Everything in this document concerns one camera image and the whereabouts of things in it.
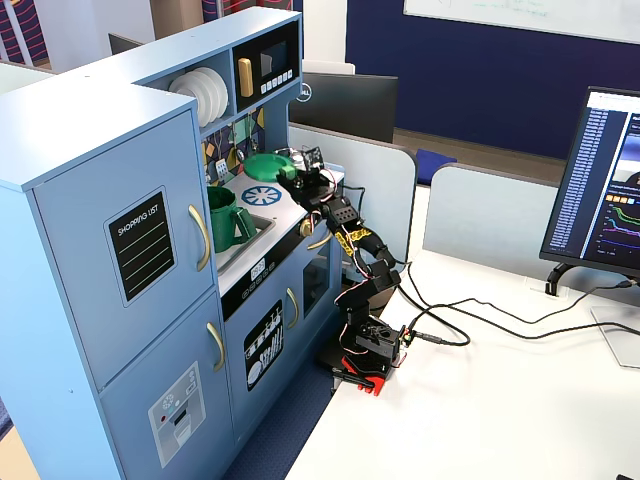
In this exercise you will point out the small black monitor back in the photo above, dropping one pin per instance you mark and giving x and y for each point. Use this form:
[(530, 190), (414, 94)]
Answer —
[(122, 45)]

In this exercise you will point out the silver monitor stand base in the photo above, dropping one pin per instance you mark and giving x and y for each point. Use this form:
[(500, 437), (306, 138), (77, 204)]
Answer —
[(620, 345)]

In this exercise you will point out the small wrist camera board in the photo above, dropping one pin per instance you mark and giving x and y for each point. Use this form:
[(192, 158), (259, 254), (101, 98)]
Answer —
[(312, 159)]

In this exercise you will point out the white toy plate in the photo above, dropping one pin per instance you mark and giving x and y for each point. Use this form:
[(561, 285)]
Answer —
[(225, 92), (215, 87), (186, 86), (204, 85)]

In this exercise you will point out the wide grey desk divider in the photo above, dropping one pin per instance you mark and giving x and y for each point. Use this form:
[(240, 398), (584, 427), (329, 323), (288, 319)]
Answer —
[(385, 190)]

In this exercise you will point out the low grey desk divider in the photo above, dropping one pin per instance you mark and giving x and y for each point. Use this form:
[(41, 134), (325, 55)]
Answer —
[(485, 215)]

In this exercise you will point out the red table clamp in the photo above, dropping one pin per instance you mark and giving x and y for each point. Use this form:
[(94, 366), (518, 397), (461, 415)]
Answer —
[(375, 384)]

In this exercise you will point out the hanging toy ladle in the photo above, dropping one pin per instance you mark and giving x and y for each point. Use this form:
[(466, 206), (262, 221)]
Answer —
[(239, 152)]

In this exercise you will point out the green plastic pitcher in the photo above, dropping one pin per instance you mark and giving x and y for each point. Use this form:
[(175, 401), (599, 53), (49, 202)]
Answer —
[(222, 227)]

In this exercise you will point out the black dell monitor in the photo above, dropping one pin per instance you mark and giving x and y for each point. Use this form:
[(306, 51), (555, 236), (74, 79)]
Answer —
[(345, 102)]

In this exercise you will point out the monitor with lit screen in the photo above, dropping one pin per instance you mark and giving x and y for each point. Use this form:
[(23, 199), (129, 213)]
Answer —
[(600, 175)]

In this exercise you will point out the green round lid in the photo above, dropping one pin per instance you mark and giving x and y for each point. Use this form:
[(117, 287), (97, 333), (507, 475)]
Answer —
[(264, 166)]

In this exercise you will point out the blue wooden toy kitchen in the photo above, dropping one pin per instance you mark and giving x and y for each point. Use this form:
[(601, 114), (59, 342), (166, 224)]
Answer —
[(75, 150)]

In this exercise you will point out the black toy microwave door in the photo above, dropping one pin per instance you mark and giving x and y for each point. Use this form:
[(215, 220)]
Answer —
[(272, 60)]

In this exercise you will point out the hanging toy spatula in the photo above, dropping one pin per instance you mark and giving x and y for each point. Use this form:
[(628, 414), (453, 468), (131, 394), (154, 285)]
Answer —
[(221, 167)]

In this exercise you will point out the blue chair seat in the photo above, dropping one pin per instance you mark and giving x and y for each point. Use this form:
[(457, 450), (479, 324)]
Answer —
[(434, 162)]

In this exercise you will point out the silver toy pot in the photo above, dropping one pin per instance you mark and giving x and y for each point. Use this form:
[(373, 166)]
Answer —
[(296, 159)]

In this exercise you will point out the silver toy sink basin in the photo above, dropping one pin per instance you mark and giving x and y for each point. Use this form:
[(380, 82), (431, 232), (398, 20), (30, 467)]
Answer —
[(262, 227)]

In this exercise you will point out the white whiteboard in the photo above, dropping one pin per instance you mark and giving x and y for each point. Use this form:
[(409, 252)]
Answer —
[(525, 12)]

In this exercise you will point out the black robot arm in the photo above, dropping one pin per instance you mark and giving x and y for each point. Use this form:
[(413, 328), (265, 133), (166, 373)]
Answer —
[(362, 310)]

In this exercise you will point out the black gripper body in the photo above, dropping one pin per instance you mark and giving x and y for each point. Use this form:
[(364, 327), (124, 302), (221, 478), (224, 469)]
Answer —
[(299, 188)]

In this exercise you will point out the gold stove knob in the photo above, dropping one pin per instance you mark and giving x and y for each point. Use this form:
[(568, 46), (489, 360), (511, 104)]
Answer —
[(304, 229)]

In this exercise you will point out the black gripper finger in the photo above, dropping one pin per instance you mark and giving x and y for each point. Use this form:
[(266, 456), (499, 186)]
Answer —
[(300, 175), (292, 189)]

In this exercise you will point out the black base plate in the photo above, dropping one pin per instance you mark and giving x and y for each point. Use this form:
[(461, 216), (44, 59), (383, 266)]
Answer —
[(330, 357)]

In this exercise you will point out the black shopping list board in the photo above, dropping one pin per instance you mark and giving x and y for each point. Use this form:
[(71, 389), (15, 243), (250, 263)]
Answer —
[(142, 245)]

